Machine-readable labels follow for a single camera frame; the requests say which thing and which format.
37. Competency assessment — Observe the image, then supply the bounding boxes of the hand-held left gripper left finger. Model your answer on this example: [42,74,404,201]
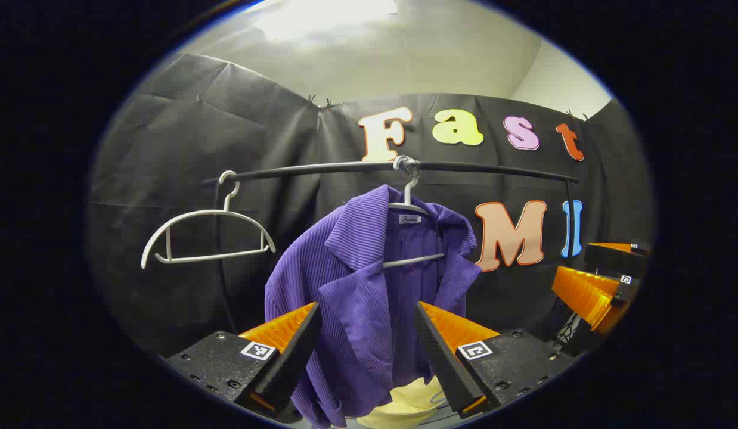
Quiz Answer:
[165,302,322,418]

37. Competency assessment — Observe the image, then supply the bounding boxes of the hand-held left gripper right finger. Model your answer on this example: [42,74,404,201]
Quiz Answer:
[414,301,578,418]

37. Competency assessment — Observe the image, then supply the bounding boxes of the cream laundry hamper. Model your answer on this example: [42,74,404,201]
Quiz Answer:
[357,377,447,428]

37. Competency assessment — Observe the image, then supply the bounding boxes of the purple ribbed shirt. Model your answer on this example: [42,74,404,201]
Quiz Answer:
[265,185,483,428]

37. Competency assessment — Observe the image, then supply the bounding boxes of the white plastic hanger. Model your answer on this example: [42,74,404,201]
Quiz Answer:
[141,170,277,270]

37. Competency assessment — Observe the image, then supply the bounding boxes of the black backdrop cloth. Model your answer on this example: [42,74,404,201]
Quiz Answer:
[86,52,653,358]

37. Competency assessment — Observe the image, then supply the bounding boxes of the white hanger tied to rail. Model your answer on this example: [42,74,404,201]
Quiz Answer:
[382,156,446,269]

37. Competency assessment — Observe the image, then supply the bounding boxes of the black clothes rack rail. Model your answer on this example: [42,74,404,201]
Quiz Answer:
[202,160,581,334]

